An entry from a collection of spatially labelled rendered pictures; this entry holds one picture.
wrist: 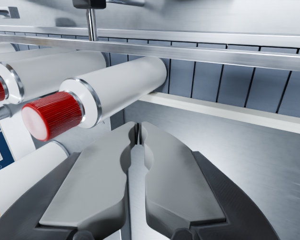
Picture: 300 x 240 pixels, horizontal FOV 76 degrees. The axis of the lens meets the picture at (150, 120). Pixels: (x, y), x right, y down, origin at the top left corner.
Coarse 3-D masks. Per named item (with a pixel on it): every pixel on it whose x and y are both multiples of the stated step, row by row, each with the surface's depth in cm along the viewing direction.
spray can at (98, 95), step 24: (96, 72) 19; (120, 72) 21; (144, 72) 24; (48, 96) 16; (72, 96) 17; (96, 96) 17; (120, 96) 20; (24, 120) 16; (48, 120) 14; (72, 120) 16; (96, 120) 18
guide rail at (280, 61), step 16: (80, 48) 26; (96, 48) 24; (112, 48) 23; (128, 48) 22; (144, 48) 21; (160, 48) 21; (176, 48) 20; (192, 48) 19; (208, 48) 19; (240, 64) 18; (256, 64) 17; (272, 64) 16; (288, 64) 16
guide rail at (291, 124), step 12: (144, 96) 30; (156, 96) 29; (168, 96) 29; (180, 96) 29; (180, 108) 28; (192, 108) 27; (204, 108) 26; (216, 108) 25; (228, 108) 25; (240, 108) 25; (240, 120) 24; (252, 120) 24; (264, 120) 23; (276, 120) 22; (288, 120) 22
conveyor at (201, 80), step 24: (24, 48) 44; (216, 48) 25; (240, 48) 24; (264, 48) 23; (288, 48) 22; (168, 72) 30; (192, 72) 28; (216, 72) 27; (240, 72) 25; (264, 72) 24; (288, 72) 23; (192, 96) 30; (216, 96) 28; (240, 96) 26; (264, 96) 25; (288, 96) 24
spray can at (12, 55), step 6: (48, 48) 33; (54, 48) 33; (60, 48) 34; (0, 54) 27; (6, 54) 27; (12, 54) 28; (18, 54) 28; (24, 54) 29; (30, 54) 29; (36, 54) 30; (42, 54) 31; (48, 54) 32; (0, 60) 26; (6, 60) 26
